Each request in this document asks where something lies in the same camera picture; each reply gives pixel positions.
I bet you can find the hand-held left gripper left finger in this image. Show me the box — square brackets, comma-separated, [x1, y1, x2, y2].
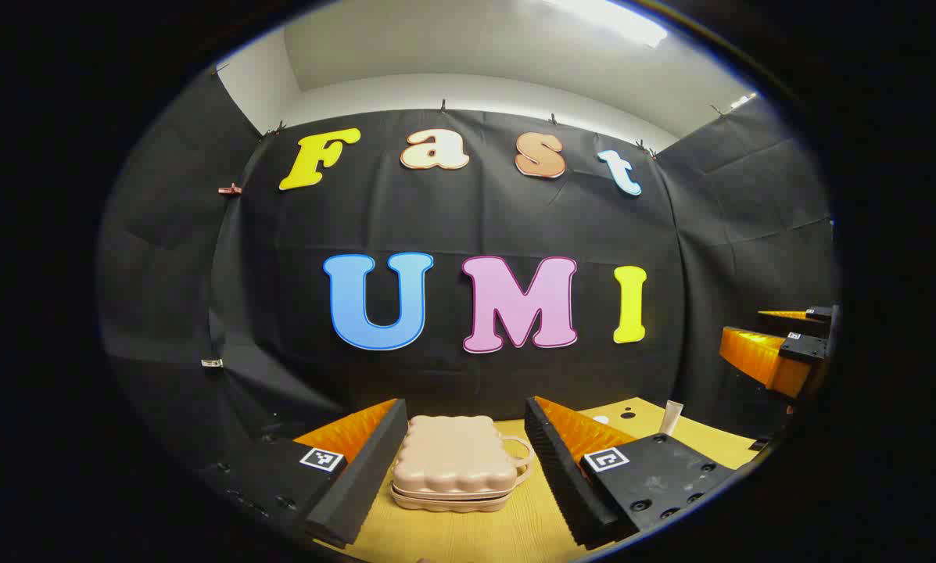
[202, 397, 410, 550]

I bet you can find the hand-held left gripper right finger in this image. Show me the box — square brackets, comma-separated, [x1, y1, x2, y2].
[524, 396, 738, 550]

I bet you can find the pink suitcase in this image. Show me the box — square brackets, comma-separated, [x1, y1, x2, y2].
[389, 414, 534, 514]

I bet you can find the black backdrop cloth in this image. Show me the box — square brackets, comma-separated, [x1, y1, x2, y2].
[99, 66, 840, 501]

